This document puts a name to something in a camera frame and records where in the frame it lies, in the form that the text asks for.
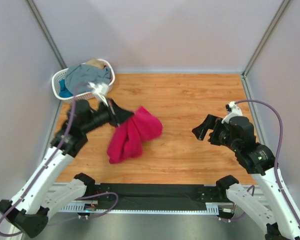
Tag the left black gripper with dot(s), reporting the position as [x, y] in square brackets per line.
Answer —
[112, 115]

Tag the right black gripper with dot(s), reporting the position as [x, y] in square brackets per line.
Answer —
[214, 133]

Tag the red t shirt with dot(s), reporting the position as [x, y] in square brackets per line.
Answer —
[127, 139]

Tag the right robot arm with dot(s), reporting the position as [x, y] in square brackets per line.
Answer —
[237, 133]

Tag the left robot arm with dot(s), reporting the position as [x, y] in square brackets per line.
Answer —
[31, 209]

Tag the grey blue shirt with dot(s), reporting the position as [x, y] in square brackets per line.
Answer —
[77, 77]

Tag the beige garment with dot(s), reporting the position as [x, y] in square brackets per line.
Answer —
[100, 64]

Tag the bright blue garment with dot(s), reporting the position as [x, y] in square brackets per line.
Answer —
[64, 92]

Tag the white plastic laundry basket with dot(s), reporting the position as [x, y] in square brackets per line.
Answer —
[86, 96]

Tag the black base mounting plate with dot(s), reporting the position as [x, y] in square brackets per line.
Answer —
[159, 194]

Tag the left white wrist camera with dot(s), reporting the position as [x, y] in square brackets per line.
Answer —
[100, 91]

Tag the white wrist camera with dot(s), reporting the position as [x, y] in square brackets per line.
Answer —
[232, 110]
[100, 91]

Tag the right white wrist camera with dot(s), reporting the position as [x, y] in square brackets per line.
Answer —
[232, 110]

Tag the aluminium frame rail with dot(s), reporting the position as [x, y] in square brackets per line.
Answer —
[253, 109]

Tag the slotted grey cable duct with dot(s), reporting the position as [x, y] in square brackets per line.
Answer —
[91, 207]

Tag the right aluminium corner post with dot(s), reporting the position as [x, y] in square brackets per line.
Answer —
[283, 7]

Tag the aluminium corner post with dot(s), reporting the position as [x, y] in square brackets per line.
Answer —
[46, 33]
[283, 7]

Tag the left aluminium corner post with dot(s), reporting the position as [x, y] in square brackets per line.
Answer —
[46, 33]

